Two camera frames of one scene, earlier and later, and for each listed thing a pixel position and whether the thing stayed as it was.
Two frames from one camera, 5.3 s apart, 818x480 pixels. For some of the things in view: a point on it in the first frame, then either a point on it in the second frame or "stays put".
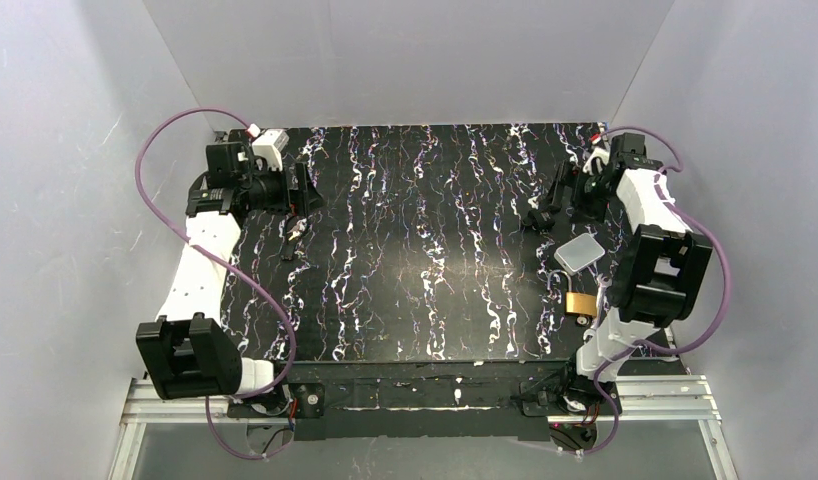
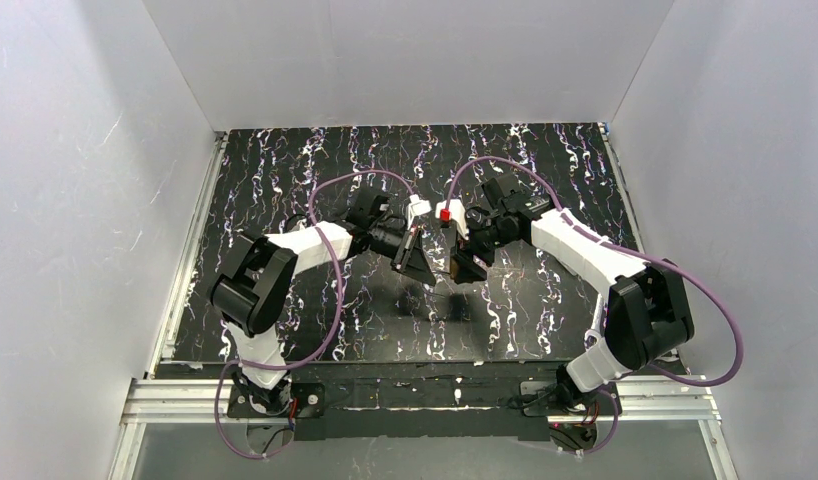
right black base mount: x=564 y=392 stays put
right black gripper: x=562 y=195 → x=462 y=245
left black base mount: x=291 y=400 stays put
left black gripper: x=298 y=192 → x=407 y=248
